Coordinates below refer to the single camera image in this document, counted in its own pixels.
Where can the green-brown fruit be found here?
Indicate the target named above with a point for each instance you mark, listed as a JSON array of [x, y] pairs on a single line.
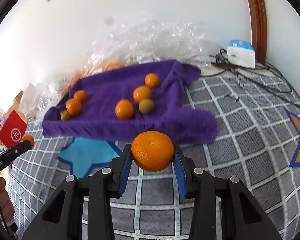
[[146, 106]]

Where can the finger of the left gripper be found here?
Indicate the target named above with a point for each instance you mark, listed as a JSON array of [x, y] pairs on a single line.
[[19, 149]]

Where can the purple towel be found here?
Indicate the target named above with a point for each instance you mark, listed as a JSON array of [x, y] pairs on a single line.
[[97, 120]]

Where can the brown wooden door frame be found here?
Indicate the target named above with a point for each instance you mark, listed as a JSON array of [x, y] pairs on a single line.
[[259, 30]]

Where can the person's left hand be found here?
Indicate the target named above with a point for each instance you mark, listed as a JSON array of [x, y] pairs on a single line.
[[6, 204]]

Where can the large orange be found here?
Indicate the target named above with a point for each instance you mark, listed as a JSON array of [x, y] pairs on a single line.
[[73, 107], [152, 151]]

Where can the clear plastic bag of fruit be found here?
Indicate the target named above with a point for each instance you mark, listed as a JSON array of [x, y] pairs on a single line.
[[141, 42]]

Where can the small brownish kiwi fruit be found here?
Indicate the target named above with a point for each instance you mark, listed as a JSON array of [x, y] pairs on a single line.
[[65, 116]]

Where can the red paper bag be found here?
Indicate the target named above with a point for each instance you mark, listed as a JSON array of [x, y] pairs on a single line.
[[13, 130]]

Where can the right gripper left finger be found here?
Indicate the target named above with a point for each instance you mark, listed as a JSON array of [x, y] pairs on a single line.
[[61, 215]]

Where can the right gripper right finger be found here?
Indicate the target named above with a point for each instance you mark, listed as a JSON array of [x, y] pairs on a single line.
[[242, 215]]

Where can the white blue charger box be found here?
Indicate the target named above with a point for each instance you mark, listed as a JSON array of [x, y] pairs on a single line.
[[241, 53]]

